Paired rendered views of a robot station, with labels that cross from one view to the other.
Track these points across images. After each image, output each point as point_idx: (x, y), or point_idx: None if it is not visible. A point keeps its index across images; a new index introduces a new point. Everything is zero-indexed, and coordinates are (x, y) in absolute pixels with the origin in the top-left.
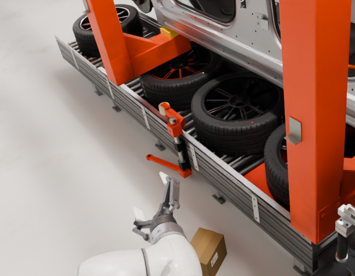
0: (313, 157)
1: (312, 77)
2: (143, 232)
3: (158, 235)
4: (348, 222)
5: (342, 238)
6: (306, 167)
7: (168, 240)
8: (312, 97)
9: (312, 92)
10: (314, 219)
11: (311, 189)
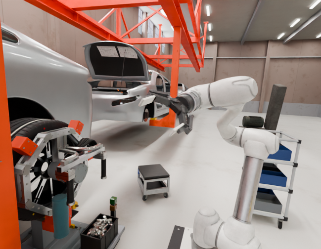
0: (11, 166)
1: (3, 81)
2: (190, 117)
3: (193, 92)
4: (68, 169)
5: (73, 181)
6: (3, 187)
7: (194, 87)
8: (4, 103)
9: (3, 97)
10: (18, 238)
11: (12, 206)
